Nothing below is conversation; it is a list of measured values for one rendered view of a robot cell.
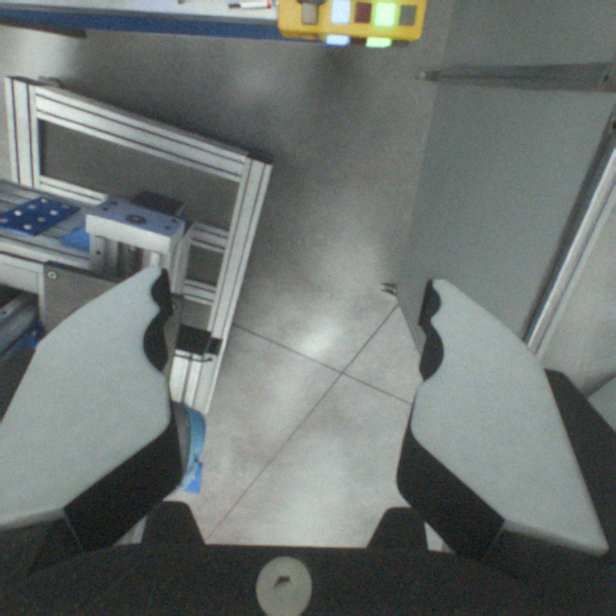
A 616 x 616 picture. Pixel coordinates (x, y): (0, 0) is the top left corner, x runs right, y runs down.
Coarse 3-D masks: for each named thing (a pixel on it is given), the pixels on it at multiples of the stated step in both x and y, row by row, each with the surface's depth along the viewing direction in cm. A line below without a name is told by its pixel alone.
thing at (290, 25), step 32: (288, 0) 41; (320, 0) 40; (352, 0) 41; (384, 0) 41; (416, 0) 41; (288, 32) 43; (320, 32) 42; (352, 32) 42; (384, 32) 42; (416, 32) 42
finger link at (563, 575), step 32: (576, 416) 7; (576, 448) 6; (608, 448) 6; (608, 480) 6; (608, 512) 5; (512, 544) 5; (544, 544) 5; (608, 544) 5; (512, 576) 5; (544, 576) 5; (576, 576) 5; (608, 576) 5; (576, 608) 4; (608, 608) 4
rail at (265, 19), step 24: (0, 0) 57; (24, 0) 57; (48, 0) 57; (72, 0) 57; (96, 0) 57; (120, 0) 57; (144, 0) 57; (168, 0) 57; (192, 0) 58; (216, 0) 58; (240, 0) 58; (264, 24) 65
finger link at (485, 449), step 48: (432, 288) 11; (432, 336) 9; (480, 336) 9; (432, 384) 7; (480, 384) 7; (528, 384) 8; (432, 432) 6; (480, 432) 6; (528, 432) 6; (432, 480) 6; (480, 480) 6; (528, 480) 6; (576, 480) 6; (432, 528) 7; (480, 528) 6; (528, 528) 5; (576, 528) 5
